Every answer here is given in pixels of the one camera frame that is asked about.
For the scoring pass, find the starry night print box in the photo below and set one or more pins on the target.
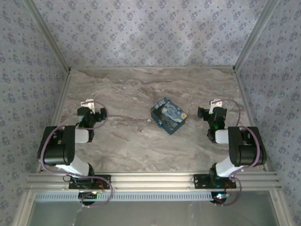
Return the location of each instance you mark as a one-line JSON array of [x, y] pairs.
[[172, 115]]

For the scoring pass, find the small silver padlock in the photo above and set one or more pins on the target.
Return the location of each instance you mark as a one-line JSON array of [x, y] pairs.
[[160, 124]]

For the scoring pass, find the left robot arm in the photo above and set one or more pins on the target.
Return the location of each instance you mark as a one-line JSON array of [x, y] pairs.
[[58, 150]]

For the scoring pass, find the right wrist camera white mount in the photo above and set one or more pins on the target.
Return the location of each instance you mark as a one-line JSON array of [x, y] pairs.
[[217, 103]]

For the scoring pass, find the aluminium table side rail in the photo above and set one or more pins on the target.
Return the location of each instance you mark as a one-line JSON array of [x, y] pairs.
[[251, 117], [56, 117]]

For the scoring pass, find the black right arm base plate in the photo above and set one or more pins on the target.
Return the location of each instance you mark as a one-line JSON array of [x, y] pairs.
[[200, 182]]

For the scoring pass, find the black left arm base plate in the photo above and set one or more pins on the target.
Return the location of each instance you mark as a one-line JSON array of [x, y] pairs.
[[105, 181]]

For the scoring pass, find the aluminium table back rail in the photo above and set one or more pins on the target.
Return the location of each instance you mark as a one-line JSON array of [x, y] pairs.
[[152, 68]]

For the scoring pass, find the aluminium corner post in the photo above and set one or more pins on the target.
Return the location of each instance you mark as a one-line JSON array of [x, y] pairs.
[[254, 35], [49, 35]]

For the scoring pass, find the wide aluminium mounting rail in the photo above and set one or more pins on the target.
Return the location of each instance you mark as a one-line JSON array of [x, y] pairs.
[[150, 181]]

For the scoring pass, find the aluminium frame leg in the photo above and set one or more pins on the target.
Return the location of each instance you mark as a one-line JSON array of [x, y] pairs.
[[278, 209], [23, 209]]

